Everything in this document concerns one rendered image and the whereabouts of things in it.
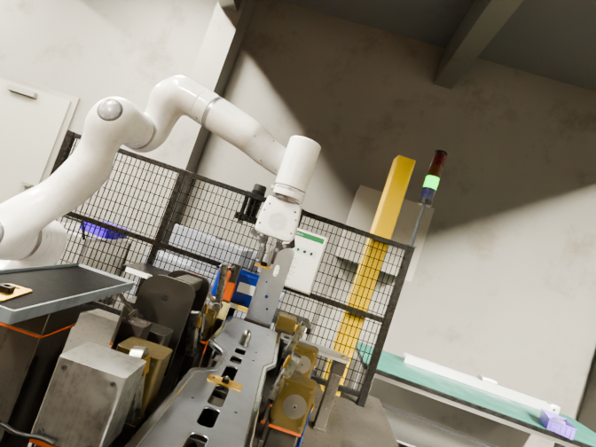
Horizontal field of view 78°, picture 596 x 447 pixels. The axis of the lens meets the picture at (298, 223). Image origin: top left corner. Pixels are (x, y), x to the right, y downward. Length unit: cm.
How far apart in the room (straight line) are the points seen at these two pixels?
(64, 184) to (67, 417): 59
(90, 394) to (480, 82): 463
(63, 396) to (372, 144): 393
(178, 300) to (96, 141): 43
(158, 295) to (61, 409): 39
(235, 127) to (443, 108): 378
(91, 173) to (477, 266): 392
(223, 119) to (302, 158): 22
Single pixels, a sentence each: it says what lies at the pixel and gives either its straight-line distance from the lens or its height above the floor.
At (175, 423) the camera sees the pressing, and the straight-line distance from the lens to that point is 77.
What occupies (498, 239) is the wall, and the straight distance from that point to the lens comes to 450.
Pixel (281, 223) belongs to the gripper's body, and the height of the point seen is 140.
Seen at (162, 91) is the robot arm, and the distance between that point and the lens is 105.
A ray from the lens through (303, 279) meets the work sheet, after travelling 192.
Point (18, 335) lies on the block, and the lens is 79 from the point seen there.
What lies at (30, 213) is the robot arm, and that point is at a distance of 108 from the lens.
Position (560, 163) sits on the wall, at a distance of 492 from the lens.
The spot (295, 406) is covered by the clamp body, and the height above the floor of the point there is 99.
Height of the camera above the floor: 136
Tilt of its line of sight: 3 degrees up
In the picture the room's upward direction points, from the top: 19 degrees clockwise
